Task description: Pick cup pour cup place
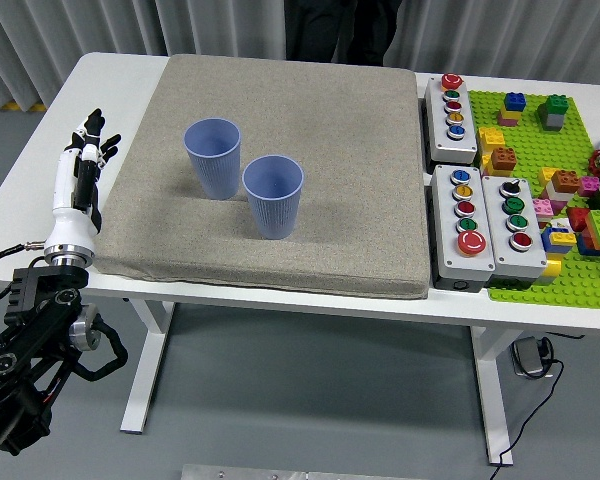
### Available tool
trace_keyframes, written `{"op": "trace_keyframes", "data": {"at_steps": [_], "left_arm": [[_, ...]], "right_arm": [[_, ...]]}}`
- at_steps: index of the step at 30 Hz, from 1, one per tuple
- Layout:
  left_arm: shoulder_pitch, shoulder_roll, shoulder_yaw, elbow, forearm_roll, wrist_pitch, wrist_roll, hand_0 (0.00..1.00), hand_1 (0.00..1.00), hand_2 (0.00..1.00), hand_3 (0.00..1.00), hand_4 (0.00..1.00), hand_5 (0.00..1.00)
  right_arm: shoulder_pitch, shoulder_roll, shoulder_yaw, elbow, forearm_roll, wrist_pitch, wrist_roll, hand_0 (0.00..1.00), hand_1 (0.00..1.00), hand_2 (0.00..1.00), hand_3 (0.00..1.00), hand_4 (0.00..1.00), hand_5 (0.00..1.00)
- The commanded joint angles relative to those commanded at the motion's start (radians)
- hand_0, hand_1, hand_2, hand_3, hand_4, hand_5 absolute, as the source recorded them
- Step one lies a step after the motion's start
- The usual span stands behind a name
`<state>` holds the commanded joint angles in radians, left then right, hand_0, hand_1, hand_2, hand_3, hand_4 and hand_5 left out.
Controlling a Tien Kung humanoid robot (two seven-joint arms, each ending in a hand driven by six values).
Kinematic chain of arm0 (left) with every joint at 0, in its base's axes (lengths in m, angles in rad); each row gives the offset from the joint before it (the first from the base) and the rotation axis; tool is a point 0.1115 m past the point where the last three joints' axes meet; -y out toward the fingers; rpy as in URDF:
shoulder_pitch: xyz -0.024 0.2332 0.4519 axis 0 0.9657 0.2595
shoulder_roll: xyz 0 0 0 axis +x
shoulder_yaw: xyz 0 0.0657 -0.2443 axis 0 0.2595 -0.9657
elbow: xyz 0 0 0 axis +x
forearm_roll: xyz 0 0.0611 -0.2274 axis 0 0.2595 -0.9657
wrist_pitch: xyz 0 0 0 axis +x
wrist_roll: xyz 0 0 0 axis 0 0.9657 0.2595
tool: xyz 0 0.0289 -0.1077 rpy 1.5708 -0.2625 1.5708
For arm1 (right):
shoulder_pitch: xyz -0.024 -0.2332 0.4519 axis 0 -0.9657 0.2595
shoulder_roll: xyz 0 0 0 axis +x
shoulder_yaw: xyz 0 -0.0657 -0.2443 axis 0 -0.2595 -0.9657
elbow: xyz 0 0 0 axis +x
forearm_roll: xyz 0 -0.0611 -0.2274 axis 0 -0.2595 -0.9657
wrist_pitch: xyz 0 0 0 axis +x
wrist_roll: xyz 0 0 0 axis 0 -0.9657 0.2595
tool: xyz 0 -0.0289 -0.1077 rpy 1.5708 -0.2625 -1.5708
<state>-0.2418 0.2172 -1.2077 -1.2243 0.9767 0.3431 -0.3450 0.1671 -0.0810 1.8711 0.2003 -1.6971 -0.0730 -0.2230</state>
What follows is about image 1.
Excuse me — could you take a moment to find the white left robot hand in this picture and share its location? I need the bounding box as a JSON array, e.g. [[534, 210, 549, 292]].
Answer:
[[44, 108, 123, 249]]

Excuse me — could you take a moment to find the blue ribbed plastic cup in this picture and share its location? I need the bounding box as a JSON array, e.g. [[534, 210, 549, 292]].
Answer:
[[242, 154, 305, 241], [183, 117, 243, 201]]

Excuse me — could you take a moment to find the yellow floor tape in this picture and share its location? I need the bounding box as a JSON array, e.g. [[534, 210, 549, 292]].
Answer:
[[0, 98, 49, 112]]

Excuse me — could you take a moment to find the white table leg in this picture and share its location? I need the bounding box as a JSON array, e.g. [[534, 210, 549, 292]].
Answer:
[[119, 299, 176, 434], [469, 324, 524, 466]]

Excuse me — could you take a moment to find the grey-brown fabric mat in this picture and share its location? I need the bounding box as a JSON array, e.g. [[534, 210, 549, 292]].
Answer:
[[93, 53, 430, 301]]

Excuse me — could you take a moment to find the person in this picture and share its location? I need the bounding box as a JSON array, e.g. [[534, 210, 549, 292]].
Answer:
[[283, 0, 404, 66]]

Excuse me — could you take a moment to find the grey five-button control box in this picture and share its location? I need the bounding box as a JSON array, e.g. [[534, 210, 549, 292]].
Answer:
[[423, 73, 480, 165], [429, 163, 496, 293]]

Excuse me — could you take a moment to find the orange toy brick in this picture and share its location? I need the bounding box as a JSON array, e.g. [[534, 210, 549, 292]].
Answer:
[[489, 146, 518, 175]]

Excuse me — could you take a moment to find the green studded baseplate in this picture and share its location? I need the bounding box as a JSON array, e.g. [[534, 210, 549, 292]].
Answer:
[[467, 89, 600, 312]]

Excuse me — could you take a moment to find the grey pleated curtain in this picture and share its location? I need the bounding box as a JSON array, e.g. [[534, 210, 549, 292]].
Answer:
[[0, 0, 600, 114]]

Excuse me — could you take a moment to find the grey power adapter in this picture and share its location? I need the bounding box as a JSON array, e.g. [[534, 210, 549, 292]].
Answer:
[[510, 335, 554, 379]]

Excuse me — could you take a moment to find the blue and yellow toy brick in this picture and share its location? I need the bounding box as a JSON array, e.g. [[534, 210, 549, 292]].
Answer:
[[540, 227, 577, 254]]

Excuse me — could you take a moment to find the brown toy brick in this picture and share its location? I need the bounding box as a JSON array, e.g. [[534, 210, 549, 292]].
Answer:
[[550, 169, 581, 194]]

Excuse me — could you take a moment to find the red toy brick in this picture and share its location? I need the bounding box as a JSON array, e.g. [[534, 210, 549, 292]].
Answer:
[[567, 207, 591, 232]]

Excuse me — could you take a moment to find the grey box with selector switch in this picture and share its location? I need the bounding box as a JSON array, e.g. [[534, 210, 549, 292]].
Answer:
[[480, 174, 549, 290]]

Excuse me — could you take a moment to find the black power cable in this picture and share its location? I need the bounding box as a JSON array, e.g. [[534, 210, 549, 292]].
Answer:
[[494, 357, 565, 469]]

